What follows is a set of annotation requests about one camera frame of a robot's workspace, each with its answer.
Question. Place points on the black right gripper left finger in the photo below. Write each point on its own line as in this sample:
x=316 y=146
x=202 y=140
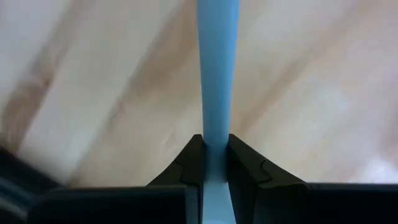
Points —
x=124 y=205

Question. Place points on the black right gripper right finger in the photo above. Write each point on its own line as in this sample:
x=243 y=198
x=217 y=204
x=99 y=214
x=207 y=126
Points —
x=311 y=205

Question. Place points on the grey-blue silicone spoon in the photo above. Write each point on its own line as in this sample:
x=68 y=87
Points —
x=217 y=62

